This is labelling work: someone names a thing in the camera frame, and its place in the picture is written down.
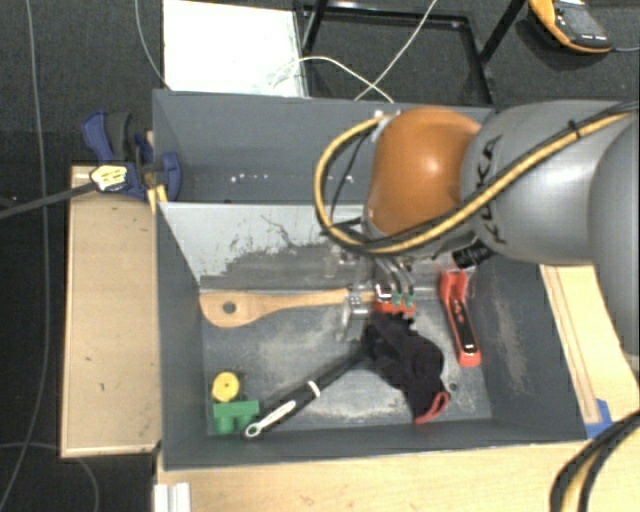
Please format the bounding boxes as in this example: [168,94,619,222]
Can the small orange object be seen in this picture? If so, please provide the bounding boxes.
[371,298,417,319]

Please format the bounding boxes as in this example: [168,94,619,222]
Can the black cloth with red loop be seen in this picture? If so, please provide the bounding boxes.
[360,317,452,427]

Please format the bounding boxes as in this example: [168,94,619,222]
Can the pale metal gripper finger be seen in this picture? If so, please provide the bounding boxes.
[341,293,372,344]
[324,251,351,282]

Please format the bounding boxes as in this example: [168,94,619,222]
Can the black cylinder on white bracket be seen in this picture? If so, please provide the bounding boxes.
[451,245,497,270]

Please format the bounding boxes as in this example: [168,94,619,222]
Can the black rod with white band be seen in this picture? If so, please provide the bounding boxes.
[258,348,374,430]

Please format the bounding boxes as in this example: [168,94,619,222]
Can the yellow toy piece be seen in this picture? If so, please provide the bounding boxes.
[211,371,242,404]

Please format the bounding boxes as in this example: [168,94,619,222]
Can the wooden spoon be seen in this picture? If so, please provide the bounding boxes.
[198,286,377,330]

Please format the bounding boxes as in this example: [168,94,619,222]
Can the pale wood board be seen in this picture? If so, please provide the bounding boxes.
[59,164,164,459]

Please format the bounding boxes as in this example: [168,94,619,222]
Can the silver wrench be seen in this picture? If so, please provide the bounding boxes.
[243,399,298,440]

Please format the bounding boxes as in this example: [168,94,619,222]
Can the grey metal bin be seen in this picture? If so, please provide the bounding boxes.
[151,88,589,471]

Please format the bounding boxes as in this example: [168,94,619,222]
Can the green toy block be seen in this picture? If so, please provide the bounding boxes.
[211,399,262,436]

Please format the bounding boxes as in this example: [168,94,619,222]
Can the red and black tool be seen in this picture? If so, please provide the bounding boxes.
[438,268,483,369]

